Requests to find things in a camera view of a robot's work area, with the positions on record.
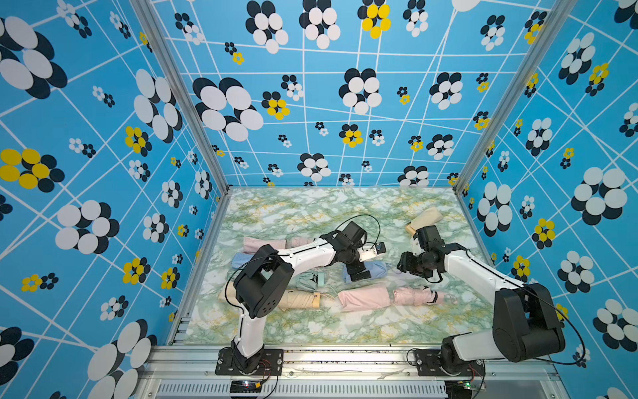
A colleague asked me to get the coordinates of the beige sleeved umbrella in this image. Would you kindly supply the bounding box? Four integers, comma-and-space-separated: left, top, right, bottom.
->
405, 207, 443, 235

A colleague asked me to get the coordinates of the blue sleeved umbrella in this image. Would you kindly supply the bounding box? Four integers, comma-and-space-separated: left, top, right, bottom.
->
231, 253, 253, 269
342, 261, 388, 284

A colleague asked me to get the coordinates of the mint green umbrella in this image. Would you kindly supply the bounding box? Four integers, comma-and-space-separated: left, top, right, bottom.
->
292, 271, 326, 292

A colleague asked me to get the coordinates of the pink sleeved umbrella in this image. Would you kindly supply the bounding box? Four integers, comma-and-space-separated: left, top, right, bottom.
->
243, 237, 287, 254
338, 284, 391, 312

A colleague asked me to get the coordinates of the beige umbrella sleeve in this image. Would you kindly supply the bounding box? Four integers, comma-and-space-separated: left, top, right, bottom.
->
219, 283, 239, 306

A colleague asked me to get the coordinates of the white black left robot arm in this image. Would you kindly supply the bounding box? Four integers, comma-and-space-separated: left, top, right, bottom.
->
230, 221, 386, 373

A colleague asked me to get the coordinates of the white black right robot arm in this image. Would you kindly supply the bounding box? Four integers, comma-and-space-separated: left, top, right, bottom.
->
397, 225, 566, 374

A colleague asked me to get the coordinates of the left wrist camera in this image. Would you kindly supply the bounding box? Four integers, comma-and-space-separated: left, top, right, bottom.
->
358, 242, 386, 262

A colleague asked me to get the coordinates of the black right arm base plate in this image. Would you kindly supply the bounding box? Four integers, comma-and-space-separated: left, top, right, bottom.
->
406, 348, 486, 378

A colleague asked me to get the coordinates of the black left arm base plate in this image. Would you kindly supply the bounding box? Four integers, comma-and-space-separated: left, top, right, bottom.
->
215, 347, 284, 377

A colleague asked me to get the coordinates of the aluminium front rail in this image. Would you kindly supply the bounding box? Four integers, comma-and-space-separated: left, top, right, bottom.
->
134, 344, 568, 398

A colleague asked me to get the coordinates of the aluminium corner post right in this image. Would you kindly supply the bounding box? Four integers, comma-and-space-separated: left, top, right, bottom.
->
454, 0, 578, 199

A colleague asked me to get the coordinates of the aluminium corner post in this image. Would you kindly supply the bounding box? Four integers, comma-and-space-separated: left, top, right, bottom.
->
454, 0, 578, 199
131, 0, 229, 197

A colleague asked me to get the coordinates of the aluminium corner post left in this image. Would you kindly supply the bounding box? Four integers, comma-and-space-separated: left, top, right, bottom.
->
131, 0, 229, 197

